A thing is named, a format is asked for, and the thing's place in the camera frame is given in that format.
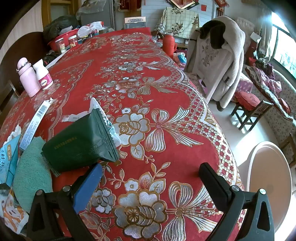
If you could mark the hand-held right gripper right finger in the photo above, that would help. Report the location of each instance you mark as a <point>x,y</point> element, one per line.
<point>214,183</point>

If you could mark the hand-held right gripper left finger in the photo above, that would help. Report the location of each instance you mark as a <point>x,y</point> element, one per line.
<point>89,185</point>

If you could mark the dark green snack packet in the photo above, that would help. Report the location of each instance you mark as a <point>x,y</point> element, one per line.
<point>78,143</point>

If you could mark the teal towel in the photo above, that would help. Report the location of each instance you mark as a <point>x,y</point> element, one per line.
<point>30,171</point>

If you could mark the white plastic wrapper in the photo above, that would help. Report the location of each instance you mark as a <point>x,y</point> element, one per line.
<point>96,105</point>

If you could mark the orange white snack packet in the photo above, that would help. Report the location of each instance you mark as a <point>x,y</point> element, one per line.
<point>13,213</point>

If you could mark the long white blue carton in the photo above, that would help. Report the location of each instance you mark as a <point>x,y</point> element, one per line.
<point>34,125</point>

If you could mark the light blue snack packet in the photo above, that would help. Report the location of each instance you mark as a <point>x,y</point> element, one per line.
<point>9,162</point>

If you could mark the small wooden stool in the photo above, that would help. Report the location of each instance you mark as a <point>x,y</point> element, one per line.
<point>252,115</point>

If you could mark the tall wooden chair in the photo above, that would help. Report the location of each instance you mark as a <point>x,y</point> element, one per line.
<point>288,148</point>

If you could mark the floral sofa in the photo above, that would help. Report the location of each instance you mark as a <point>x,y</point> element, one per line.
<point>279,129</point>

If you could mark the round red cushion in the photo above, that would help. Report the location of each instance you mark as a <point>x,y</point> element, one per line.
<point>247,100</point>

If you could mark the red trimmed sofa blanket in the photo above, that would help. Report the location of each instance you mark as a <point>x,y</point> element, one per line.
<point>270,99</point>

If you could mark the red floral tablecloth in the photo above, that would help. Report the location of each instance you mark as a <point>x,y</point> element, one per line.
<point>161,92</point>

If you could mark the white pill bottle pink label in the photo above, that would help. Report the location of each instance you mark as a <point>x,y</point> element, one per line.
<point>44,76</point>

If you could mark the pink clothes pile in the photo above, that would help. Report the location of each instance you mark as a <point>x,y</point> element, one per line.
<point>268,76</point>

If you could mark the blue plastic bag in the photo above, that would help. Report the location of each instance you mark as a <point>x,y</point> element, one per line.
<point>182,60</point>

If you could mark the white flat strip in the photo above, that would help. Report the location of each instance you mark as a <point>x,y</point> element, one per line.
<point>56,59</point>

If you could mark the red thermos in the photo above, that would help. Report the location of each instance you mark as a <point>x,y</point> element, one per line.
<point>168,45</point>

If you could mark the red plastic basin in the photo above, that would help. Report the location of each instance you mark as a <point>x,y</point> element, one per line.
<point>52,42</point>

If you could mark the dark brown garment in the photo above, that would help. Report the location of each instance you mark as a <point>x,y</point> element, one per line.
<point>214,34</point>

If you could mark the window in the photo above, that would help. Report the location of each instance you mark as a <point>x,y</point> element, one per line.
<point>285,48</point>

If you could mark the round brown wooden board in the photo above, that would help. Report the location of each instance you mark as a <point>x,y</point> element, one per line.
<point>20,46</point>

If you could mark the white plastic bag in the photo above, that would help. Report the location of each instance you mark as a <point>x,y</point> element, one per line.
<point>89,29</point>

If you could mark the beige curtain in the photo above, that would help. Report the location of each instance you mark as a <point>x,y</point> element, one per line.
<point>267,34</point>

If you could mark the black plastic bag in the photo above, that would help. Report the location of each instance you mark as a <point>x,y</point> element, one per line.
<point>57,25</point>

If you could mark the floral checked cloth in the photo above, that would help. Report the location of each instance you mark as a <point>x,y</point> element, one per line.
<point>178,20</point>

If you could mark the flat cardboard box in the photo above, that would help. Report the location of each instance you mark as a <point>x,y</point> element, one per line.
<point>135,22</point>

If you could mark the grey refrigerator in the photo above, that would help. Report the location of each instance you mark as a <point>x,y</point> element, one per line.
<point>104,16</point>

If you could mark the wooden cabinet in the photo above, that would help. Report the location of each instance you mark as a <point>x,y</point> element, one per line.
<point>46,11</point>

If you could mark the red knot wall hanging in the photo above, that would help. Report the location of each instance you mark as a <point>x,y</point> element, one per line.
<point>219,5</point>

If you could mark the diamond framed wall decoration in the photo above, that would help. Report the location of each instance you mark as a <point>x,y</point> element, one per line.
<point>182,3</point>

